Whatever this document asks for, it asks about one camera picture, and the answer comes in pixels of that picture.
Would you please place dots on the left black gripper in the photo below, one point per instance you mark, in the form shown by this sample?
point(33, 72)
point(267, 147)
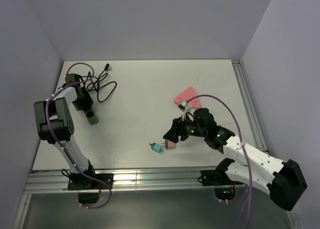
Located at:
point(79, 106)

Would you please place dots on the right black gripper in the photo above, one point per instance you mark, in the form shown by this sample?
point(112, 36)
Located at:
point(177, 128)

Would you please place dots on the green power strip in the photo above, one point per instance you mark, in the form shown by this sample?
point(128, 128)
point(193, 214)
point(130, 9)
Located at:
point(91, 117)

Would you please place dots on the blue plug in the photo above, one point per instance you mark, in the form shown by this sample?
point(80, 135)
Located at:
point(156, 147)

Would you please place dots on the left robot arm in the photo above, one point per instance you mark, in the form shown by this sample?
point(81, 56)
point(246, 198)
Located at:
point(55, 125)

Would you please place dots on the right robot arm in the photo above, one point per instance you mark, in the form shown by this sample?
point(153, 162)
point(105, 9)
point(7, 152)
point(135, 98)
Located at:
point(282, 180)

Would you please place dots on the pink plug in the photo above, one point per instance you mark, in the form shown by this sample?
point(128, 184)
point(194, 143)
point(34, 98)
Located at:
point(169, 145)

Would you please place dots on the pink triangular power strip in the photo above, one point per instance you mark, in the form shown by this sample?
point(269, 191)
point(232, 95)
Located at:
point(186, 95)

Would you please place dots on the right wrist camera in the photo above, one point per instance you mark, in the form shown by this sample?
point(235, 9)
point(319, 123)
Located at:
point(185, 108)

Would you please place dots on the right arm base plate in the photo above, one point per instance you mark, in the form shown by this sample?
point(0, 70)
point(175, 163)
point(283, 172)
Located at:
point(213, 177)

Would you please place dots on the aluminium front rail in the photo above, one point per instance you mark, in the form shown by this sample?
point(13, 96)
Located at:
point(148, 179)

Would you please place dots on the aluminium rail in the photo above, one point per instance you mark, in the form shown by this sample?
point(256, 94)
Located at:
point(249, 107)
point(148, 179)

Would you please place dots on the aluminium right rail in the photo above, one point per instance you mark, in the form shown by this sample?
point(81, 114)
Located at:
point(249, 107)

